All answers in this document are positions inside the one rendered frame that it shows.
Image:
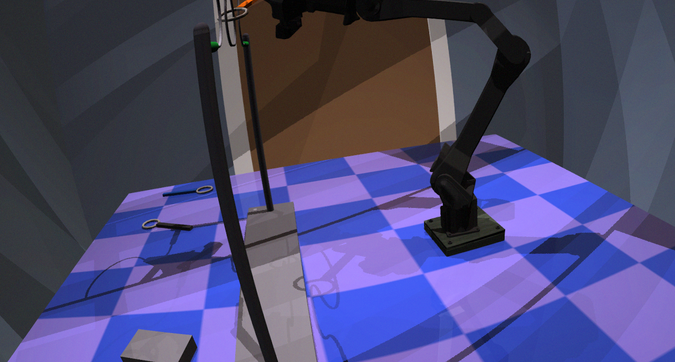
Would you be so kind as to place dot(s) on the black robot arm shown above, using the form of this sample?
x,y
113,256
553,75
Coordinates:
x,y
450,178

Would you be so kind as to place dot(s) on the blue handle with grey loop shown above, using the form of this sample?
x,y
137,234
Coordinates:
x,y
181,192

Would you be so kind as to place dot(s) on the black bar handle with beige loop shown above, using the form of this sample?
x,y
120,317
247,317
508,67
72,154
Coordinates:
x,y
168,225

